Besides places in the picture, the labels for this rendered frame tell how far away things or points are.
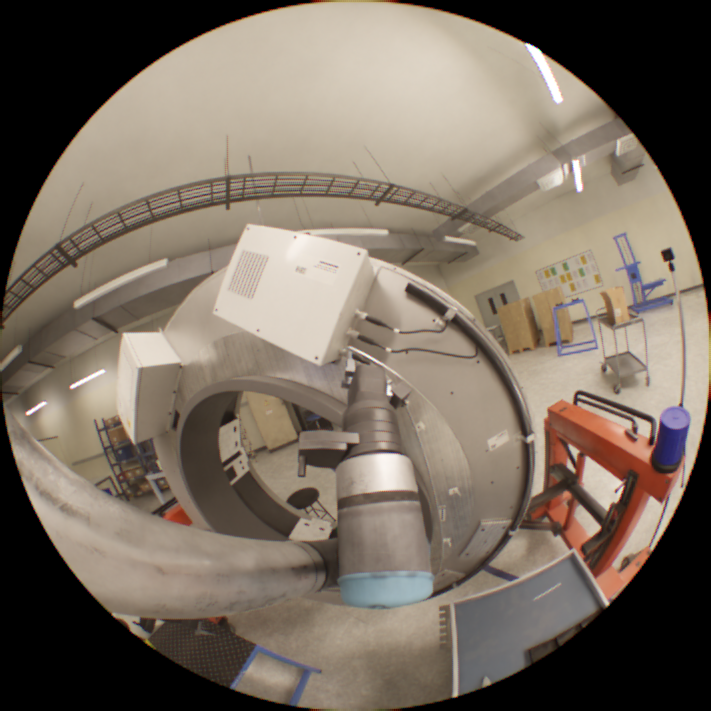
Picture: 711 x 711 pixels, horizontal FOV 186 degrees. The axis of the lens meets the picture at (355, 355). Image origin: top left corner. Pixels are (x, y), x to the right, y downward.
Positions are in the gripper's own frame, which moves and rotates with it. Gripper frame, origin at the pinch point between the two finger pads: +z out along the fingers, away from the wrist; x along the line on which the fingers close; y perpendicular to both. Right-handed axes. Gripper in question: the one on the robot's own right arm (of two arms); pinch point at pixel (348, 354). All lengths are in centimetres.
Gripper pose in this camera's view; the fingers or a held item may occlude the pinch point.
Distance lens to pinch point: 39.0
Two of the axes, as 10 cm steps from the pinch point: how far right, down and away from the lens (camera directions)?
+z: -0.5, -6.3, 7.7
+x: 2.3, -7.6, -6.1
